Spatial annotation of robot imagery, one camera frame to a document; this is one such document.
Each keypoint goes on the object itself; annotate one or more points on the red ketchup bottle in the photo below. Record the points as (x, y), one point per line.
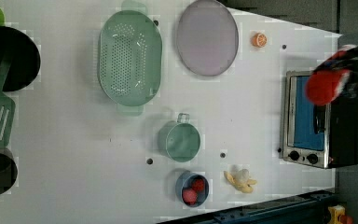
(326, 83)

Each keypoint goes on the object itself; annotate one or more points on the peeled banana toy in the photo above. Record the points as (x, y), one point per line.
(241, 180)

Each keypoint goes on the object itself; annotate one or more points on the green oval colander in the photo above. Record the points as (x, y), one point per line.
(130, 58)

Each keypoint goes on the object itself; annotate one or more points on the red round fruit toy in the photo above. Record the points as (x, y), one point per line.
(189, 196)

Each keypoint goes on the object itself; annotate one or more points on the grey oval plate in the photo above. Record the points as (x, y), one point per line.
(207, 38)

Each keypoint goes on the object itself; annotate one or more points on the red strawberry toy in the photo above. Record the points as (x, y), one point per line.
(198, 185)

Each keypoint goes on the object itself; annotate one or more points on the black frying pan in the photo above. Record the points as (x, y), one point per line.
(23, 55)

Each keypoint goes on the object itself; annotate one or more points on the orange half slice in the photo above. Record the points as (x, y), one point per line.
(259, 40)

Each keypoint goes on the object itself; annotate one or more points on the green metal cup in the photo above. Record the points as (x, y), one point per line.
(179, 140)

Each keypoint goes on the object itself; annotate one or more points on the blue bowl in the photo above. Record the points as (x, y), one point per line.
(184, 181)

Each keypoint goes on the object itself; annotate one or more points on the black toaster oven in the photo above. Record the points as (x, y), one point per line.
(319, 136)

